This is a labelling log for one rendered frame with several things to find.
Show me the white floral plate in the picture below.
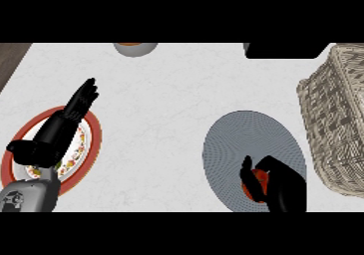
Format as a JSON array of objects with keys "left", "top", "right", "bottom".
[{"left": 22, "top": 123, "right": 90, "bottom": 180}]

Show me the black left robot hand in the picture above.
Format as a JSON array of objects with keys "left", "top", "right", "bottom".
[{"left": 4, "top": 78, "right": 100, "bottom": 169}]

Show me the round grey placemat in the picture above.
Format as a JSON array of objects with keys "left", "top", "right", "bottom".
[{"left": 201, "top": 110, "right": 307, "bottom": 213}]

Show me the black appliance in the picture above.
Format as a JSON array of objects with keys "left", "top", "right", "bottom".
[{"left": 241, "top": 43, "right": 335, "bottom": 61}]

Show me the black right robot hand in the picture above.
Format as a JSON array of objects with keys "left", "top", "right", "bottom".
[{"left": 238, "top": 154, "right": 307, "bottom": 213}]

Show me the red tomato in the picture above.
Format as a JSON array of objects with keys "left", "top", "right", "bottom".
[{"left": 241, "top": 168, "right": 269, "bottom": 204}]

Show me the beige wicker basket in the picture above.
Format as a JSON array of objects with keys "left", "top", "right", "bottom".
[{"left": 294, "top": 43, "right": 364, "bottom": 199}]

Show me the round red placemat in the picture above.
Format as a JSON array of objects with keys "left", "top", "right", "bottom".
[{"left": 0, "top": 106, "right": 103, "bottom": 197}]

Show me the grey round bowl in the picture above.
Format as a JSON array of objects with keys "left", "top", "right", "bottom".
[{"left": 112, "top": 43, "right": 159, "bottom": 58}]

